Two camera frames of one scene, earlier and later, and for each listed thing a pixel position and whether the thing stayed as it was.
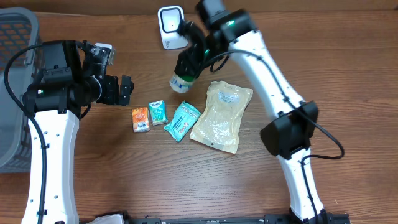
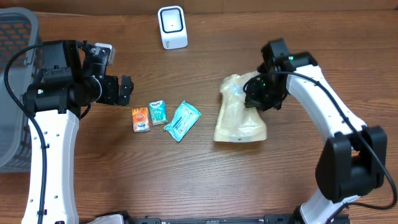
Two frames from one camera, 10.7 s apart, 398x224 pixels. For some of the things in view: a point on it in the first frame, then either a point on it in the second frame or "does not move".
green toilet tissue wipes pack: [185, 117] does not move
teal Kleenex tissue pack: [158, 110] does not move
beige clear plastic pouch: [218, 126] → [236, 122]
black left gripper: [112, 89] does not move
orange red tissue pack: [140, 120] does not move
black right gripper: [194, 58] → [254, 101]
